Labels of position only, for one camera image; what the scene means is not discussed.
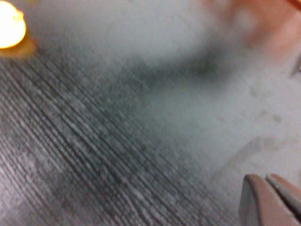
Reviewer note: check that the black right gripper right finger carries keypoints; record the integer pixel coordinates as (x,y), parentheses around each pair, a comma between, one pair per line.
(289,193)

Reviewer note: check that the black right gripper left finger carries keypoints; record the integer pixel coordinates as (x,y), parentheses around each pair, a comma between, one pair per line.
(261,204)

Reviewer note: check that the yellow foam cube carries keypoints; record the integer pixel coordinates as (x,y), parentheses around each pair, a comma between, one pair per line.
(9,28)

